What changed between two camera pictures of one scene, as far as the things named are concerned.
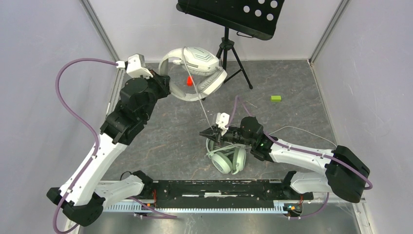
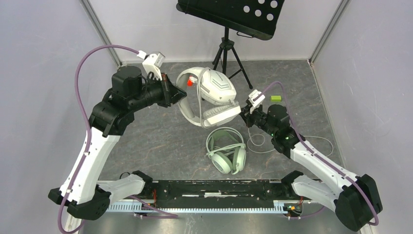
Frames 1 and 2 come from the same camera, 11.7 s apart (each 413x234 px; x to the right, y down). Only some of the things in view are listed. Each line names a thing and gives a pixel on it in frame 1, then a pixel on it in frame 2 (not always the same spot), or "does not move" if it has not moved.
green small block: [275, 98] does not move
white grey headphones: [198, 61] -> [218, 93]
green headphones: [227, 158] does not move
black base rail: [269, 193] does not move
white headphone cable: [196, 86] -> [199, 95]
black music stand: [256, 19] does not move
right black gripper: [215, 135] -> [244, 111]
